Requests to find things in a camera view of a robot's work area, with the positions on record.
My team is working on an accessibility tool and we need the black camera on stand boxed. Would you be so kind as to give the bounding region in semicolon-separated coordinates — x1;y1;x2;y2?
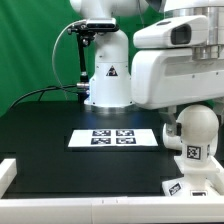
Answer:
67;18;119;103

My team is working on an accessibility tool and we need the white lamp hood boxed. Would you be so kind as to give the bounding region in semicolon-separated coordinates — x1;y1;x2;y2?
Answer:
162;125;182;151

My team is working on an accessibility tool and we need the white marker sheet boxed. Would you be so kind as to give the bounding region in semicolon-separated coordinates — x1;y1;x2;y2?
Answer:
68;129;158;148

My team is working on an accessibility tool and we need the white rail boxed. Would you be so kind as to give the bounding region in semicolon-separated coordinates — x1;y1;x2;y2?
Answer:
0;158;17;199
0;196;224;224

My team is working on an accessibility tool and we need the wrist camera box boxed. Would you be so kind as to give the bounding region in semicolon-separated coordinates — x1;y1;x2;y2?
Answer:
133;15;209;49

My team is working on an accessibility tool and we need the white lamp base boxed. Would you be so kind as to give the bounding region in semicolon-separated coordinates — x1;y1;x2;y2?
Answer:
162;156;224;197

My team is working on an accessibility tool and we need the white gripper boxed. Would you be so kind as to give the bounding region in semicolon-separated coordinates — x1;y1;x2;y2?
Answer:
131;48;224;136

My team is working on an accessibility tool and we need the grey camera cable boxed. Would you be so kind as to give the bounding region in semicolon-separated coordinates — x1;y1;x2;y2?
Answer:
9;19;91;109

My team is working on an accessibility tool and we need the white lamp bulb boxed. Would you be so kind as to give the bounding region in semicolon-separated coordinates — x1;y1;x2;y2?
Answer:
177;105;219;167

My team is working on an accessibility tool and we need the white front rail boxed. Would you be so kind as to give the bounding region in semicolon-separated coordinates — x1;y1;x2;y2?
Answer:
0;196;224;224

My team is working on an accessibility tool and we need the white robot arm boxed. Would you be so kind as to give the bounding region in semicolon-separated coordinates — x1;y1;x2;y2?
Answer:
70;0;224;135

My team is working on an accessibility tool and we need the white left rail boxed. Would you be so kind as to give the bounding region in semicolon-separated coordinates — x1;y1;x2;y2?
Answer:
0;158;17;199

